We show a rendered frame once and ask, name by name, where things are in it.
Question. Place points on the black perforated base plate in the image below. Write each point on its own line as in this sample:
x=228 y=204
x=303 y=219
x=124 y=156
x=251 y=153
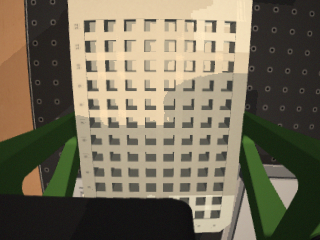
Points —
x=283 y=72

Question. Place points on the cream perforated plate with square holes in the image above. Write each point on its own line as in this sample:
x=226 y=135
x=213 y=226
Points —
x=169 y=77

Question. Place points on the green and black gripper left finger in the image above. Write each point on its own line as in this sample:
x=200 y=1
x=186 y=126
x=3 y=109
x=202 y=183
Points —
x=21 y=154

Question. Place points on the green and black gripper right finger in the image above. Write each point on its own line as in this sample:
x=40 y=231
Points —
x=300 y=154

